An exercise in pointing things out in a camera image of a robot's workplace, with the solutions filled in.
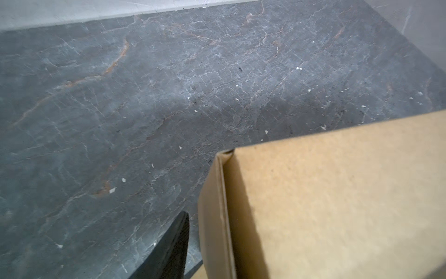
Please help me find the brown cardboard box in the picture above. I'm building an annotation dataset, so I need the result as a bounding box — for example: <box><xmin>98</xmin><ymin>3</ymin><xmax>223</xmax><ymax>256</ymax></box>
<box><xmin>198</xmin><ymin>111</ymin><xmax>446</xmax><ymax>279</ymax></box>

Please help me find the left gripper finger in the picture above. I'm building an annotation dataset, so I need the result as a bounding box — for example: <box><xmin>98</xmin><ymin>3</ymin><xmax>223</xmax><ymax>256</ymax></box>
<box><xmin>130</xmin><ymin>211</ymin><xmax>189</xmax><ymax>279</ymax></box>

